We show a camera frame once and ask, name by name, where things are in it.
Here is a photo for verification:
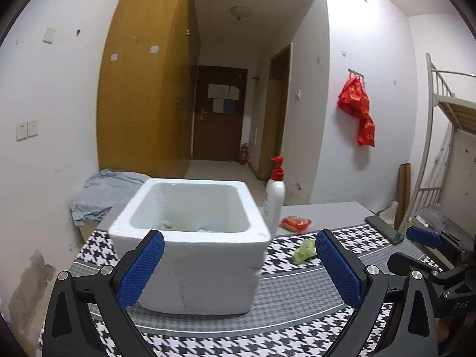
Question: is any red hanging bag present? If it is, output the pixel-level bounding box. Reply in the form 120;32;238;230
337;75;376;148

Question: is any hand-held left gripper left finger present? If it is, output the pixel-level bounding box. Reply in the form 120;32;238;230
42;229;165;357

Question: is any dark brown entrance door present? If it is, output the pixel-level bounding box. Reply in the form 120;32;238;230
192;65;248;163

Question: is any metal bunk bed frame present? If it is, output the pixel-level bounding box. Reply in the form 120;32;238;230
406;54;476;232

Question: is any white foam box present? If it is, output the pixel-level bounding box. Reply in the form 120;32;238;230
108;178;271;315

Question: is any tall wooden wardrobe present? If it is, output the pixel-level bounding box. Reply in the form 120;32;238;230
97;0;202;179

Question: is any houndstooth tablecloth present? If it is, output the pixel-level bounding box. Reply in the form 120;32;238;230
39;221;447;357

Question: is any white lotion bottle red pump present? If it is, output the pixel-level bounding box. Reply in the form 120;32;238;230
263;156;286;239

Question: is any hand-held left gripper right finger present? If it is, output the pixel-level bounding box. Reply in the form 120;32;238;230
315;228;443;357

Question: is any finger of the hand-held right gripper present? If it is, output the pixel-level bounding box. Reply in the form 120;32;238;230
406;226;465;255
387;252;445;280

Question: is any light blue crumpled sheet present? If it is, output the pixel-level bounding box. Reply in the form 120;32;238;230
71;168;151;227

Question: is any green crumpled wrapper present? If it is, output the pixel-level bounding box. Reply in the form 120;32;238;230
292;238;319;265

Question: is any red snack packet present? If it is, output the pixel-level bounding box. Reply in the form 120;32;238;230
279;215;313;233

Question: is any black phone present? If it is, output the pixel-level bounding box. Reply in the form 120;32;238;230
364;214;406;245

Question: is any ceiling lamp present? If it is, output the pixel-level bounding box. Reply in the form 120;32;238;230
230;6;254;21

